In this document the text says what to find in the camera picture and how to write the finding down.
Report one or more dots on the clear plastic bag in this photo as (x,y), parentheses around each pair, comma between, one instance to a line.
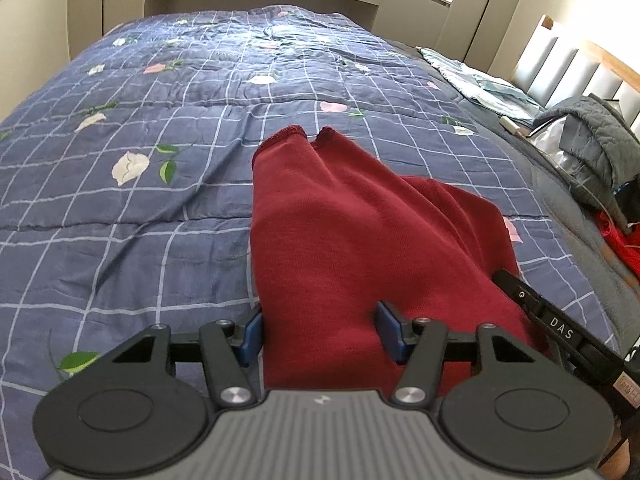
(552,142)

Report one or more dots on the grey quilted jacket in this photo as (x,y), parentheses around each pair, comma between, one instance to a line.
(595,135)

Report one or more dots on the dark red knit garment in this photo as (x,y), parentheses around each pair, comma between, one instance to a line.
(350,240)

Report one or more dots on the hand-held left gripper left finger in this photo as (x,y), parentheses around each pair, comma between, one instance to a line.
(253,336)

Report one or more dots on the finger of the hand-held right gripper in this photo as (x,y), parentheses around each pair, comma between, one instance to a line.
(515,287)

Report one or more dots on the wooden padded headboard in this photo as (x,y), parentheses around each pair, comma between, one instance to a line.
(585,60)

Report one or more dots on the bright red cloth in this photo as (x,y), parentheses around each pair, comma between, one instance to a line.
(617,232)

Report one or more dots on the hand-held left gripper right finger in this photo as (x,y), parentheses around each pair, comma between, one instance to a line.
(389,331)

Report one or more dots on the blue checked floral blanket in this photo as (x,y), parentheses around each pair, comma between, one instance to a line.
(150,160)

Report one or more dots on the teal patterned pillow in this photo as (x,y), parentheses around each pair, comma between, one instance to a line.
(480,85)

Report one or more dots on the tall beige wardrobe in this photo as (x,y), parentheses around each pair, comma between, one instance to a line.
(100,0)
(480,15)

